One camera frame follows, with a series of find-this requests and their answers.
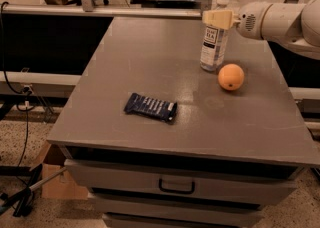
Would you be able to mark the black tripod stand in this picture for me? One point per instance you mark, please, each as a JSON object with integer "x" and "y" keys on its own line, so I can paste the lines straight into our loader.
{"x": 21, "y": 200}

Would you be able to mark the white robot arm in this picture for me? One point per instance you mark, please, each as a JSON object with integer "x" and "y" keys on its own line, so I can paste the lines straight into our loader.
{"x": 294, "y": 26}

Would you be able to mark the orange fruit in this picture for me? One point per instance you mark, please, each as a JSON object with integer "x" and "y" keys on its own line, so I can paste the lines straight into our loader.
{"x": 231, "y": 77}

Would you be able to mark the clear plastic water bottle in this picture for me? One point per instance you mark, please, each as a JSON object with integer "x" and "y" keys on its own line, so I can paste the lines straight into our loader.
{"x": 214, "y": 41}

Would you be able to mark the dark blue snack bar wrapper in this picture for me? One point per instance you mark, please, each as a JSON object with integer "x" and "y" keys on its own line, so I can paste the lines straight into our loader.
{"x": 151, "y": 107}

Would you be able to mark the cardboard box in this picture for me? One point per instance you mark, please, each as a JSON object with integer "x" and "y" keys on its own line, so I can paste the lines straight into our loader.
{"x": 62, "y": 186}

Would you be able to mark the metal railing frame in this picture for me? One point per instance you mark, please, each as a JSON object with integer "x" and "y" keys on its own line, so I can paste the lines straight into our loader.
{"x": 173, "y": 9}

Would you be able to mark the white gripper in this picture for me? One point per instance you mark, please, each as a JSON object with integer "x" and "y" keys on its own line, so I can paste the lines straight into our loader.
{"x": 248, "y": 20}

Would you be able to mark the black drawer handle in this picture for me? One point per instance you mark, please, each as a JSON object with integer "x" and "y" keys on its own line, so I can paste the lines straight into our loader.
{"x": 176, "y": 187}

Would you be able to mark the grey drawer cabinet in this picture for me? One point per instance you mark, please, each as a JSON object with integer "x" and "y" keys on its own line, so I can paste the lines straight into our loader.
{"x": 243, "y": 149}

